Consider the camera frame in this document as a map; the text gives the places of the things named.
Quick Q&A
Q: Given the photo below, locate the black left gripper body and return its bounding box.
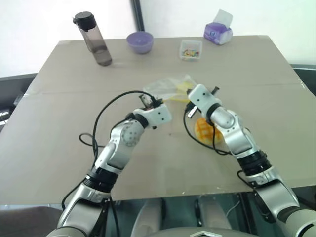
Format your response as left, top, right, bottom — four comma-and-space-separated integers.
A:
138, 93, 156, 111

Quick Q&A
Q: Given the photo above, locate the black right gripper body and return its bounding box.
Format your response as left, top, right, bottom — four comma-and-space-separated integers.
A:
184, 85, 220, 119

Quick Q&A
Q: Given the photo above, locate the clear plastic bag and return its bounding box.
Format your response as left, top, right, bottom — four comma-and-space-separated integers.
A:
143, 73, 198, 103

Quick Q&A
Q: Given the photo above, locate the orange waffle snack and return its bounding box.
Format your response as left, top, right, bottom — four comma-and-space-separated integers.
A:
194, 118, 223, 146

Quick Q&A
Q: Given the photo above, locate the yellow snack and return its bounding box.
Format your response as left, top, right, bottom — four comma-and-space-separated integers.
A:
169, 80, 196, 103

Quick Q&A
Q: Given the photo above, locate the purple plastic bowl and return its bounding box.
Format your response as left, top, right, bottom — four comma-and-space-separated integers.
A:
126, 31, 155, 55

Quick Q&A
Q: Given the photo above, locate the clear box of colourful bits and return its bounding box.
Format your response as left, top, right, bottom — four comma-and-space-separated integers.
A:
178, 39, 204, 62

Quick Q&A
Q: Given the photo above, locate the smoky bottle with black cap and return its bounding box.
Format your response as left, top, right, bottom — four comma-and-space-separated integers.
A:
72, 10, 113, 67

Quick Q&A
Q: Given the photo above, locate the purple tissue pack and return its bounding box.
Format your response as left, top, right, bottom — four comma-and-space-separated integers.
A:
203, 9, 235, 46

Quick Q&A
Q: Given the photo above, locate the grey rounded shape under table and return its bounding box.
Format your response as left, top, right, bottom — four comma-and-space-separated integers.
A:
129, 197, 164, 237
195, 194, 234, 234

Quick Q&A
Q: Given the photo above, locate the dark side furniture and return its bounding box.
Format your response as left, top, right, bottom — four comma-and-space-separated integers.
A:
0, 72, 39, 135
288, 62, 316, 100

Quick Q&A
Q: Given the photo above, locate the grey robot torso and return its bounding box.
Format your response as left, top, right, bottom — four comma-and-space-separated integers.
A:
137, 226, 250, 237

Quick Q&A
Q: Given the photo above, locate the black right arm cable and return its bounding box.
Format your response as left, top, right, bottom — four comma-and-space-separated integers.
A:
183, 108, 234, 156

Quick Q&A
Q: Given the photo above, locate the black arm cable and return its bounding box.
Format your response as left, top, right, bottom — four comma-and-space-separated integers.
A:
183, 108, 234, 156
79, 90, 156, 164

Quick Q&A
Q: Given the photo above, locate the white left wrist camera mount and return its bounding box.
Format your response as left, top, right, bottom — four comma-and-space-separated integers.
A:
132, 103, 173, 129

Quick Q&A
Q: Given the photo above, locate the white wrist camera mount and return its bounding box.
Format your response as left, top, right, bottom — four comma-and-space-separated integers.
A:
188, 84, 222, 119
132, 103, 173, 129

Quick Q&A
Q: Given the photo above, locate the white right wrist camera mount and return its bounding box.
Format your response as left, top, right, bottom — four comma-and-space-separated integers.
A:
188, 84, 222, 119

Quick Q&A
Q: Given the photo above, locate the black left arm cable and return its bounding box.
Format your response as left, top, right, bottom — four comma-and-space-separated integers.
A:
79, 90, 156, 164

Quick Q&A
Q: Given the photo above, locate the dark window post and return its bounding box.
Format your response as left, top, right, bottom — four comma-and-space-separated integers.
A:
130, 0, 145, 33

